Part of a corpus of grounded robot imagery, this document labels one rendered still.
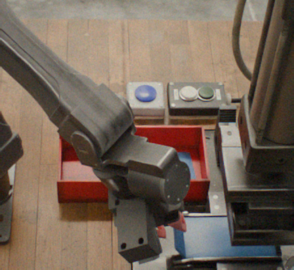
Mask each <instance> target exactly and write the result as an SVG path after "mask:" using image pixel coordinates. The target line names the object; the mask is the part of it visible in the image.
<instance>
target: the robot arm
mask: <svg viewBox="0 0 294 270"><path fill-rule="evenodd" d="M0 66H1V67H2V68H3V69H4V70H5V71H6V72H7V73H8V74H9V75H10V76H11V77H12V78H13V79H14V80H16V81H17V82H18V83H19V84H20V85H21V86H22V87H23V88H24V89H25V90H26V91H27V92H28V93H29V94H30V95H31V96H32V97H33V98H34V99H35V100H36V101H37V103H38V104H39V105H40V107H41V108H42V110H43V111H44V112H45V113H46V114H47V116H48V118H49V120H50V121H51V122H52V123H53V124H54V125H55V126H56V127H57V128H58V130H57V132H58V133H59V135H61V137H63V139H65V140H66V141H67V142H68V143H69V144H70V145H71V146H72V147H73V148H74V149H75V152H76V154H77V157H78V159H79V161H80V163H81V164H82V165H85V166H90V167H92V171H93V173H94V175H95V176H96V177H97V178H98V179H99V180H100V181H102V183H103V184H104V185H105V186H106V187H107V188H108V201H109V209H110V211H111V212H112V213H113V214H114V227H115V228H116V229H117V252H118V253H119V254H120V255H121V256H122V257H123V258H124V259H126V260H127V261H128V263H129V264H130V263H134V262H137V261H138V264H139V265H141V264H143V263H147V262H150V261H154V260H156V259H158V258H159V255H160V254H161V253H162V252H163V249H162V246H161V243H160V240H159V238H164V239H165V238H166V231H165V228H164V226H163V225H165V224H167V225H168V226H170V227H172V228H175V229H177V230H179V231H181V232H183V233H185V232H187V230H186V222H185V220H184V216H183V214H182V213H183V212H184V201H183V199H184V198H185V196H186V194H187V192H188V190H189V187H190V181H191V174H190V168H189V166H188V165H187V164H186V163H185V162H183V161H181V160H180V158H179V155H178V153H177V151H176V149H175V148H173V147H167V146H163V145H158V144H152V143H149V141H148V139H147V138H145V137H142V136H136V135H134V134H135V132H136V131H137V129H136V126H135V124H134V121H133V119H134V118H135V116H134V114H133V111H132V109H131V106H130V104H129V102H128V101H127V99H126V98H125V97H124V96H122V95H119V94H114V93H113V92H112V91H111V90H110V89H109V88H108V87H107V86H106V85H105V84H104V83H103V82H101V83H100V84H99V85H97V84H96V83H95V82H94V81H93V80H92V79H91V78H90V77H88V76H86V75H83V74H82V73H80V72H78V71H77V70H76V69H74V68H73V67H72V66H71V65H69V64H68V63H67V62H65V61H63V60H62V59H61V58H60V57H59V56H57V54H56V53H55V52H54V51H53V50H51V49H50V48H49V47H48V46H47V45H46V44H45V43H44V42H42V41H41V40H40V38H38V36H36V34H35V33H33V32H32V31H31V30H29V29H28V28H27V27H26V25H25V24H24V23H23V22H22V21H21V20H20V19H19V17H17V16H16V15H15V13H13V11H12V10H11V8H10V7H9V5H8V3H7V2H6V0H0ZM23 154H24V150H23V146H22V139H21V137H20V135H19V133H18V132H15V131H14V130H11V127H10V125H9V124H8V123H7V121H6V119H5V117H4V115H3V114H2V112H1V109H0V220H1V218H2V217H3V222H0V244H8V243H9V242H10V232H11V217H12V202H13V193H14V178H15V169H16V163H17V162H18V161H19V160H20V159H21V158H22V157H23ZM156 227H157V228H158V230H156Z"/></svg>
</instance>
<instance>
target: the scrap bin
mask: <svg viewBox="0 0 294 270"><path fill-rule="evenodd" d="M136 129H137V131H136V132H135V134H134V135H136V136H142V137H145V138H147V139H148V141H149V143H152V144H158V145H163V146H167V147H173V148H175V149H176V151H177V152H183V151H186V152H190V156H191V160H192V164H193V167H194V171H195V174H196V180H191V181H190V187H189V190H188V192H187V194H186V196H185V198H184V199H183V201H184V202H206V201H207V196H208V192H209V185H210V181H211V180H210V174H209V164H208V158H207V148H206V143H205V132H204V127H203V126H136ZM56 188H57V199H58V203H108V202H109V201H108V188H107V187H106V186H105V185H104V184H103V183H102V181H100V180H99V179H98V178H97V177H96V176H95V175H94V173H93V171H92V167H90V166H85V165H82V164H81V163H80V161H79V159H78V157H77V154H76V152H75V149H74V147H72V146H71V145H70V144H69V143H68V142H67V141H66V140H65V139H63V137H61V135H59V147H58V180H57V181H56Z"/></svg>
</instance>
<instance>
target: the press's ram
mask: <svg viewBox="0 0 294 270"><path fill-rule="evenodd" d="M217 147H218V152H219V161H220V170H221V176H222V184H223V190H224V199H225V204H226V213H227V218H228V228H229V233H230V242H231V246H284V245H294V172H259V173H258V174H256V175H249V174H247V173H246V172H245V171H244V170H243V164H244V163H243V155H242V147H241V143H240V135H239V130H238V128H237V127H236V126H220V128H219V134H218V138H217Z"/></svg>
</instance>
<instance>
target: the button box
mask: <svg viewBox="0 0 294 270"><path fill-rule="evenodd" d="M184 87H193V88H195V89H196V90H197V96H196V97H195V98H193V99H186V98H183V97H182V96H181V90H182V88H184ZM201 87H211V88H212V89H213V90H214V96H213V97H212V98H211V99H203V98H200V96H199V94H198V93H199V89H200V88H201ZM241 100H242V98H231V95H230V94H226V95H225V91H224V83H222V82H168V83H167V107H168V114H169V118H170V119H217V113H218V110H219V106H231V103H241Z"/></svg>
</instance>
